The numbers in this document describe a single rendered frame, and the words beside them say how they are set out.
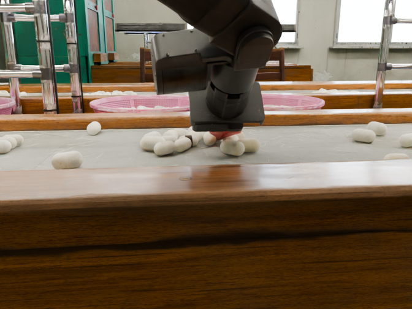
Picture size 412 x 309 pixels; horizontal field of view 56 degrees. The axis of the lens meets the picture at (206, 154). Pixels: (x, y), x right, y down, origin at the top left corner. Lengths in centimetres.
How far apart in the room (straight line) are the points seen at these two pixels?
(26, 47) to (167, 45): 305
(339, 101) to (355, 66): 496
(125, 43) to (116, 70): 235
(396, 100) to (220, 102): 82
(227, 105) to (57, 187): 24
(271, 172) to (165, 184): 11
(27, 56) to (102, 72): 58
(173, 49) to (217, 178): 15
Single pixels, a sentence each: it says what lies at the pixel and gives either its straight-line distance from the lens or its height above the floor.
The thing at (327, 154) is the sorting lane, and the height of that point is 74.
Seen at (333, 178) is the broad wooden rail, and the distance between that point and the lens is 39.
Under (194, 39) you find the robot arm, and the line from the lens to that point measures 44.
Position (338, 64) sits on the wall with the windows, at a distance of 603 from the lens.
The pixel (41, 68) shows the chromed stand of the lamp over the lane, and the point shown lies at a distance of 82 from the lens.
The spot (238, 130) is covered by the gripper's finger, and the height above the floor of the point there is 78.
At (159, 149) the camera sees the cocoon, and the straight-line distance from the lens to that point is 54.
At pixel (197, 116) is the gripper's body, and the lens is 52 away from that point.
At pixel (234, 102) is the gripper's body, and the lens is 50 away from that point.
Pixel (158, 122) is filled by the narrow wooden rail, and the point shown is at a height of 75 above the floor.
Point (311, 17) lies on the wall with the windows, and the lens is 590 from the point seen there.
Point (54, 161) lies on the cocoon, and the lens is 51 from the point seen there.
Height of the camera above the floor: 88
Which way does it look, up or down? 15 degrees down
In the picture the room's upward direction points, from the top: straight up
